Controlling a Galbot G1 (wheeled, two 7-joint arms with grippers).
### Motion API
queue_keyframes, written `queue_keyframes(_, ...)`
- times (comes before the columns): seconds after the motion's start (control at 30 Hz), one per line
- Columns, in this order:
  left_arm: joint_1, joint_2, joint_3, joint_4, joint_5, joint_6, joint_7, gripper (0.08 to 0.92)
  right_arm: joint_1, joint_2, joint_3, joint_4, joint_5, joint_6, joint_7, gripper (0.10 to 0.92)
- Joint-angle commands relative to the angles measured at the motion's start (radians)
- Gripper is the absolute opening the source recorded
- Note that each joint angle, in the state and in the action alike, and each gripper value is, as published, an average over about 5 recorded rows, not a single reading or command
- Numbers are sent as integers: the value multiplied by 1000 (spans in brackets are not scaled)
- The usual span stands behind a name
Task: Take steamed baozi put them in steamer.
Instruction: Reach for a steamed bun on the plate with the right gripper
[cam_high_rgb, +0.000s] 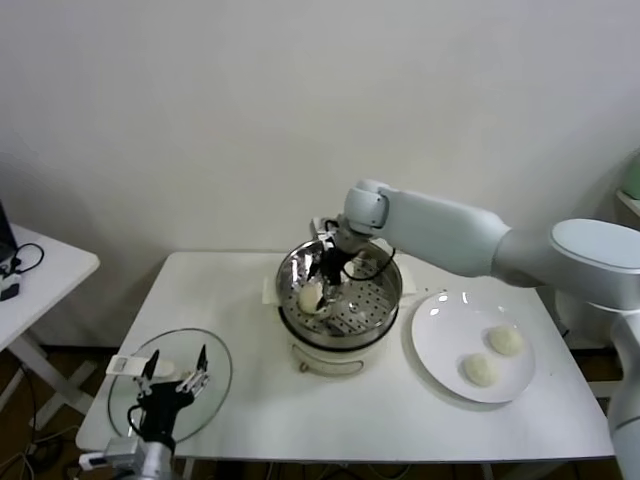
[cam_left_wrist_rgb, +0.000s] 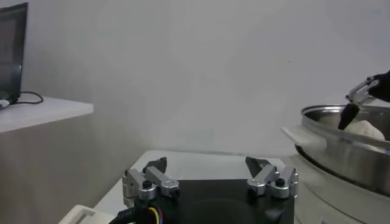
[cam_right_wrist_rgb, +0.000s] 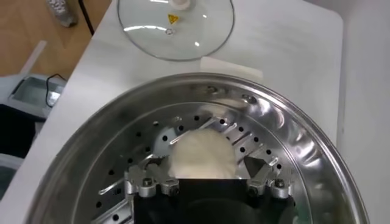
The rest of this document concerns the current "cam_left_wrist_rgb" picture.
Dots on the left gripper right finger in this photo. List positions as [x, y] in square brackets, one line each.
[263, 178]

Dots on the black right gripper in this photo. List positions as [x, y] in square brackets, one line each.
[384, 88]

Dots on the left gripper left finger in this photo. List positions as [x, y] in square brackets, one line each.
[161, 179]

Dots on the white steamed baozi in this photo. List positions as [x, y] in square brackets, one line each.
[365, 131]

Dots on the steel perforated steamer basket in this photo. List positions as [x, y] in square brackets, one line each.
[350, 158]

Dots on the white electric cooker base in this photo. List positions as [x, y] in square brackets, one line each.
[320, 194]

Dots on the white side table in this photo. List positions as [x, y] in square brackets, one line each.
[45, 112]

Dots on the black monitor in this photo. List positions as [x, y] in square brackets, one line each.
[12, 51]

